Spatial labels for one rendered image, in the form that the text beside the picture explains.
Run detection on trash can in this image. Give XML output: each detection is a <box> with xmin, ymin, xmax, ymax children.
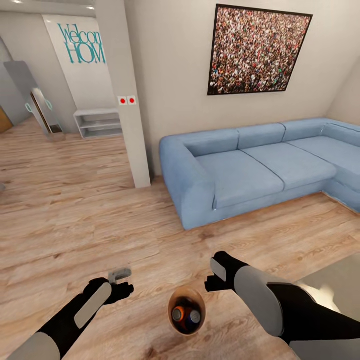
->
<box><xmin>167</xmin><ymin>287</ymin><xmax>207</xmax><ymax>336</ymax></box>

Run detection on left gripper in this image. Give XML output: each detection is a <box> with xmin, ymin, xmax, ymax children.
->
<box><xmin>109</xmin><ymin>282</ymin><xmax>135</xmax><ymax>305</ymax></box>

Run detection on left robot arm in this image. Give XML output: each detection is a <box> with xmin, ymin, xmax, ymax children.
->
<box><xmin>5</xmin><ymin>268</ymin><xmax>135</xmax><ymax>360</ymax></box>

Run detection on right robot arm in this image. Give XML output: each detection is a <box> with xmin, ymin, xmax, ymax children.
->
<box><xmin>204</xmin><ymin>252</ymin><xmax>360</xmax><ymax>360</ymax></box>

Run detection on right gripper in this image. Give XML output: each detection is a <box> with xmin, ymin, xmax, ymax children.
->
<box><xmin>204</xmin><ymin>275</ymin><xmax>231</xmax><ymax>293</ymax></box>

